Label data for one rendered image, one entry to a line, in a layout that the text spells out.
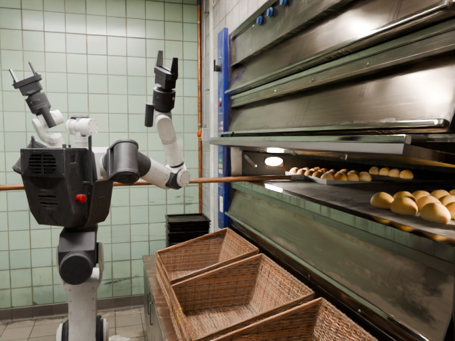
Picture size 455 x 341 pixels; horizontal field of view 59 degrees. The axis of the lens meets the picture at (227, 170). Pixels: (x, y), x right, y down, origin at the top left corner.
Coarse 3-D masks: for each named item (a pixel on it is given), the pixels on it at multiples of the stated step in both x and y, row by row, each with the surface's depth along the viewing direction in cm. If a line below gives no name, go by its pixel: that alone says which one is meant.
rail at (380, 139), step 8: (288, 136) 145; (296, 136) 139; (304, 136) 133; (312, 136) 128; (320, 136) 123; (328, 136) 118; (336, 136) 114; (344, 136) 110; (352, 136) 106; (360, 136) 103; (368, 136) 100; (376, 136) 97; (384, 136) 94; (392, 136) 91; (400, 136) 89; (408, 136) 87; (408, 144) 88
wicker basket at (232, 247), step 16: (192, 240) 256; (208, 240) 259; (224, 240) 262; (240, 240) 237; (160, 256) 250; (176, 256) 253; (192, 256) 257; (208, 256) 260; (224, 256) 254; (240, 256) 208; (160, 272) 229; (176, 272) 254; (192, 272) 202; (224, 288) 207; (192, 304) 203
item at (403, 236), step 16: (272, 192) 197; (288, 192) 187; (304, 208) 165; (320, 208) 152; (336, 208) 143; (352, 224) 132; (368, 224) 124; (384, 224) 117; (400, 224) 117; (400, 240) 110; (416, 240) 104; (432, 240) 99; (448, 240) 99; (448, 256) 94
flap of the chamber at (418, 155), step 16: (224, 144) 224; (240, 144) 196; (256, 144) 175; (272, 144) 158; (288, 144) 143; (304, 144) 132; (320, 144) 122; (336, 144) 113; (352, 144) 106; (368, 144) 99; (384, 144) 93; (400, 144) 88; (384, 160) 118; (400, 160) 106; (416, 160) 97; (432, 160) 90; (448, 160) 91
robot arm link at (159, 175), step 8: (152, 160) 159; (152, 168) 158; (160, 168) 162; (168, 168) 167; (184, 168) 170; (144, 176) 157; (152, 176) 159; (160, 176) 162; (168, 176) 165; (176, 176) 168; (184, 176) 170; (152, 184) 166; (160, 184) 165; (168, 184) 166; (176, 184) 169; (184, 184) 171
